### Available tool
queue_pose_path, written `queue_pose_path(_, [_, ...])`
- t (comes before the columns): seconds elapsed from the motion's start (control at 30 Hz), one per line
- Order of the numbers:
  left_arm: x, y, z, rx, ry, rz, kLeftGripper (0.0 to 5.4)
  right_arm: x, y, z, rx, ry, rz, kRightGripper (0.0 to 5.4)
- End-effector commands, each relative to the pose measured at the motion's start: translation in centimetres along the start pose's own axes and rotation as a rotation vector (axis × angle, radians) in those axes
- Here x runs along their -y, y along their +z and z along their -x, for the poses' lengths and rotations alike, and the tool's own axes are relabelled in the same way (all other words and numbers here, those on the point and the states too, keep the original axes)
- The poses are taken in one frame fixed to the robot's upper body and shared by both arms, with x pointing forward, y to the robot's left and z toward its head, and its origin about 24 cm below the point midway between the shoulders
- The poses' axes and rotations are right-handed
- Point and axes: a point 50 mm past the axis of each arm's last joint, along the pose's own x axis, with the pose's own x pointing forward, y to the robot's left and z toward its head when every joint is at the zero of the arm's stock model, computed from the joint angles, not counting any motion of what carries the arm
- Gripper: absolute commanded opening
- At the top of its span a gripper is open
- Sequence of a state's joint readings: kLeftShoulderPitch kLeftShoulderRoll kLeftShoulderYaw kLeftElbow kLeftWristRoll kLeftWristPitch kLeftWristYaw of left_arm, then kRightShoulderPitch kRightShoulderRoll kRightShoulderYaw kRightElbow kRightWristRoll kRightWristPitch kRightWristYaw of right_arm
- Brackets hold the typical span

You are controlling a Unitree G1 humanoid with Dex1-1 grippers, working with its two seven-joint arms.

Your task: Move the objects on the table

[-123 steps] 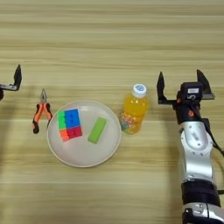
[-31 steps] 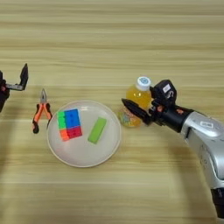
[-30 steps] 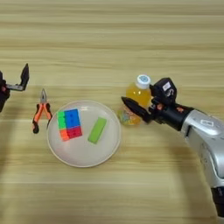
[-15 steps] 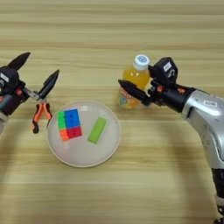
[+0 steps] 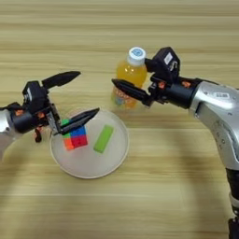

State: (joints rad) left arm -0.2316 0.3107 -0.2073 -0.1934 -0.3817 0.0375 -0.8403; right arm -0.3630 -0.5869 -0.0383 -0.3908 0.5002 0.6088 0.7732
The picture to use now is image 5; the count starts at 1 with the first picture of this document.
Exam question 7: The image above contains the orange juice bottle white cap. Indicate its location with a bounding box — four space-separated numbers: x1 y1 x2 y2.
110 46 148 110

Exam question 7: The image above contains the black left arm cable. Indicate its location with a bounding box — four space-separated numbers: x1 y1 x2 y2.
0 101 22 111

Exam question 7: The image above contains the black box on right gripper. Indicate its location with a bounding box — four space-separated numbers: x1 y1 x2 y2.
154 46 181 83

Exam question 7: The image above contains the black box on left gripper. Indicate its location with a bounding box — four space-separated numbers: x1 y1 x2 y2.
22 80 49 109

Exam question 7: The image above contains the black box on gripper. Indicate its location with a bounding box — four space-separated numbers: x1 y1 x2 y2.
154 46 181 83
22 80 49 109

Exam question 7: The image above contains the round beige plate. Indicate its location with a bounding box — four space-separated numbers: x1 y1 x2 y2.
49 106 130 180

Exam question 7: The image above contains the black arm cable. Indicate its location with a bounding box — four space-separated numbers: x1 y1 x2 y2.
0 101 22 111
178 77 219 88

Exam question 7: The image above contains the multicolour puzzle cube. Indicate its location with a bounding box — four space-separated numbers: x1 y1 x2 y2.
60 118 90 152

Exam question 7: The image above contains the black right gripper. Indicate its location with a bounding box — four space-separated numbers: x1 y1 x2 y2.
111 58 200 110

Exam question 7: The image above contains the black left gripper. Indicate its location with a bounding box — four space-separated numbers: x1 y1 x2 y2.
11 70 101 136

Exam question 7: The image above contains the green rectangular block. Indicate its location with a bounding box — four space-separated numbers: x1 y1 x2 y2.
92 124 115 154

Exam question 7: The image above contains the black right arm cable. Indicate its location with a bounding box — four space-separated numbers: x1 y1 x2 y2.
178 77 219 88

